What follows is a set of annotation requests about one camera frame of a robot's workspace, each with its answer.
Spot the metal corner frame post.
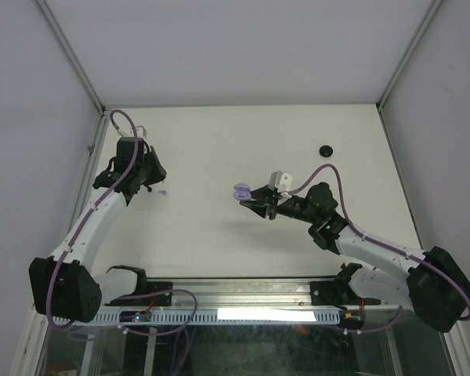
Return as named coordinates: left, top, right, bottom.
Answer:
left=376, top=0, right=446, bottom=114

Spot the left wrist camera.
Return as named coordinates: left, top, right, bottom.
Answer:
left=117, top=125, right=147, bottom=139

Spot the white slotted cable duct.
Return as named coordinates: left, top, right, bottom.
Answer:
left=88, top=308, right=340, bottom=326

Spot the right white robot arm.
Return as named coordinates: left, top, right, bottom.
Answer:
left=233, top=183, right=470, bottom=333

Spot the lilac charging case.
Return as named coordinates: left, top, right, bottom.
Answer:
left=233, top=183, right=252, bottom=201

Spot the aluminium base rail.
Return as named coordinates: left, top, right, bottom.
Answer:
left=93, top=277, right=416, bottom=313

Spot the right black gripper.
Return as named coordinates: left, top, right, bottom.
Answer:
left=239, top=183, right=320, bottom=226

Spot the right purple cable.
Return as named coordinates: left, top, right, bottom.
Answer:
left=293, top=164, right=470, bottom=334

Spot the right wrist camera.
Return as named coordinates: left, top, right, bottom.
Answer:
left=268, top=171, right=293, bottom=196

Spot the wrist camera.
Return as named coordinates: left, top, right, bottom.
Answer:
left=117, top=125, right=147, bottom=139
left=268, top=171, right=293, bottom=196

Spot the left metal frame post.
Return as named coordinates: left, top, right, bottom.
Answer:
left=32, top=0, right=106, bottom=116

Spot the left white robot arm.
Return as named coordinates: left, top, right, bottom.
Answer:
left=28, top=137, right=166, bottom=323

